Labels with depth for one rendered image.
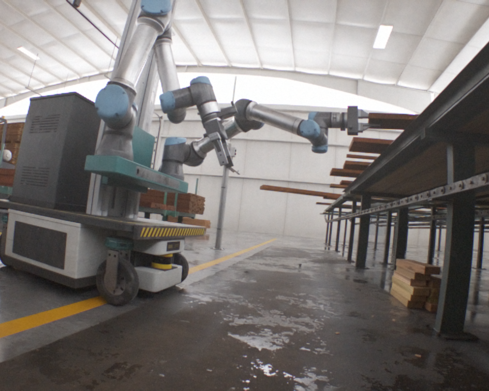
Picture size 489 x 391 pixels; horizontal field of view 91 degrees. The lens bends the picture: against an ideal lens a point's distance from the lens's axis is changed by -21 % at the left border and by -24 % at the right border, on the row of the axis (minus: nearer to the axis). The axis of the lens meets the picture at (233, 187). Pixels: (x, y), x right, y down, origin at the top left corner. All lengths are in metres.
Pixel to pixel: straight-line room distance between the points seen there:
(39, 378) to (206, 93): 0.93
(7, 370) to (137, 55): 0.99
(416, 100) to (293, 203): 6.86
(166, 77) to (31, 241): 0.85
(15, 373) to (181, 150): 1.25
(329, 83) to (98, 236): 12.49
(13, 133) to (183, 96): 11.69
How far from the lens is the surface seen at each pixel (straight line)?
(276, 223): 11.91
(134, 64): 1.10
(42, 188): 1.41
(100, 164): 1.11
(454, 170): 1.28
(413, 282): 1.67
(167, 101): 1.04
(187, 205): 6.19
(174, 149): 1.57
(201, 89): 1.05
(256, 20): 10.93
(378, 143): 1.71
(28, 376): 0.70
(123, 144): 1.13
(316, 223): 11.88
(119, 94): 1.03
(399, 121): 1.38
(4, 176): 4.63
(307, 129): 1.22
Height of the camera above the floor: 0.37
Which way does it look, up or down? 6 degrees up
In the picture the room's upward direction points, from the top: 6 degrees clockwise
